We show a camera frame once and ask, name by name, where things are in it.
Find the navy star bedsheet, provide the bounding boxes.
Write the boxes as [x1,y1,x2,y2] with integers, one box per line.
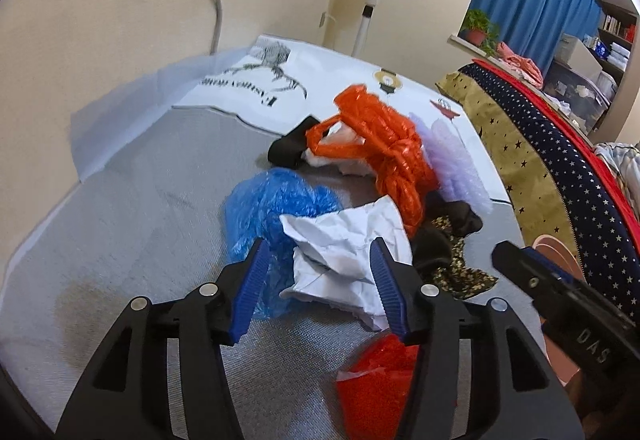
[437,62,639,322]

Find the pink plastic basin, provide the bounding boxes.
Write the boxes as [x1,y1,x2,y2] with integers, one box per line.
[533,234,585,386]

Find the red plastic bag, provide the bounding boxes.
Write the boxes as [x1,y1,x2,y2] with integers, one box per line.
[335,334,419,440]

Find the leopard print dark cloth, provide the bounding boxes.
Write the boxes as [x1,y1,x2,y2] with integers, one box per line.
[410,192,498,300]

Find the plaid quilt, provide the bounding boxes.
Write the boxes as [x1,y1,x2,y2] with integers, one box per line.
[594,142,640,218]

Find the white crumpled paper ball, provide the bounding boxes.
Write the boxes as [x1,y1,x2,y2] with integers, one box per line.
[280,196,412,332]

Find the blue plastic bag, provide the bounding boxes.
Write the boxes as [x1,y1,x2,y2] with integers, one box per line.
[224,168,343,319]

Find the purple foam fruit net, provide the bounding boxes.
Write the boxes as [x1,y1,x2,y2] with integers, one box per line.
[409,114,492,215]

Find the red blanket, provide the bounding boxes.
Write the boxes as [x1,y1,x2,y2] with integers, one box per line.
[463,58,639,248]

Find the orange plastic bag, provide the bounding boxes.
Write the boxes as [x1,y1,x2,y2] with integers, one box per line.
[306,84,439,237]

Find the grey storage box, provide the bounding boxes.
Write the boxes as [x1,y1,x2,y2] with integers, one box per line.
[542,60,610,134]

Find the black cloth piece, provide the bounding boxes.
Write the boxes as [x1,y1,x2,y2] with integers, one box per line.
[267,116,320,170]

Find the pink clothes pile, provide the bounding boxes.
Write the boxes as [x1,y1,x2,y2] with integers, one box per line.
[497,41,544,90]

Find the white appliance box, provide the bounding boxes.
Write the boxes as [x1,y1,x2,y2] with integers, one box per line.
[554,33,602,82]

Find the wooden bookshelf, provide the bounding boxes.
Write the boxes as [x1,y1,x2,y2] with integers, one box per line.
[594,2,639,144]

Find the white printed cloth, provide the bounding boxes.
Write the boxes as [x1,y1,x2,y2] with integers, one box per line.
[174,36,509,203]

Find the potted green plant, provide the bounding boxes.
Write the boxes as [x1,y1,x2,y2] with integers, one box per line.
[460,8,500,56]

